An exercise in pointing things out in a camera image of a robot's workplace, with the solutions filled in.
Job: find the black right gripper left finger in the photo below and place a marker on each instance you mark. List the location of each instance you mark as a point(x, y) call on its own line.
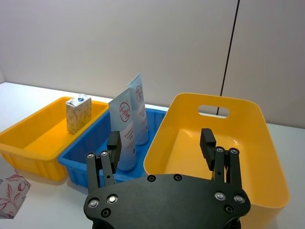
point(114, 152)

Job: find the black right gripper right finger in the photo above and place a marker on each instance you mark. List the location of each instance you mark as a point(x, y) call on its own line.
point(206, 148)

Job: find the white tube with red emblem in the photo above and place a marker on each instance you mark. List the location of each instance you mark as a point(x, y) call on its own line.
point(125, 128)
point(140, 119)

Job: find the blue rectangular plastic bin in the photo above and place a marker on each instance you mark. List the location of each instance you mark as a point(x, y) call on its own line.
point(78, 152)

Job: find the small patterned drink carton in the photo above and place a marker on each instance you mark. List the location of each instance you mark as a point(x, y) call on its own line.
point(78, 114)

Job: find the yellow rectangular plastic bin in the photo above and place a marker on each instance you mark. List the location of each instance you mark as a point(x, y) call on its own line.
point(35, 133)

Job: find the thin black vertical strip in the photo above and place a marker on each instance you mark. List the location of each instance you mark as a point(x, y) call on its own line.
point(230, 47)

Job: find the white box with red flowers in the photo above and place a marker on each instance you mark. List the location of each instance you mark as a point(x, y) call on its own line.
point(12, 195)

